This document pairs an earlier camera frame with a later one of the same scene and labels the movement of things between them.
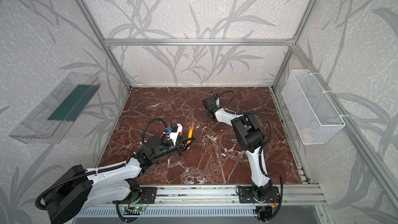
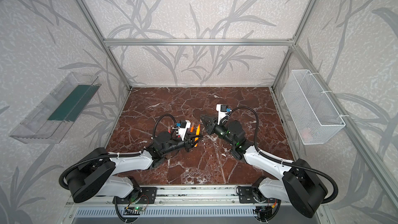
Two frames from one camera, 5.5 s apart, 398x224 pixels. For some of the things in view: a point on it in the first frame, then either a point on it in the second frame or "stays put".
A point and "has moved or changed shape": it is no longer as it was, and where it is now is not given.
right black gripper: x=207 y=104 to x=212 y=126
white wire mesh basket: x=313 y=115 stays put
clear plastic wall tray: x=51 y=121 stays put
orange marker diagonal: x=190 y=133 has moved or changed shape
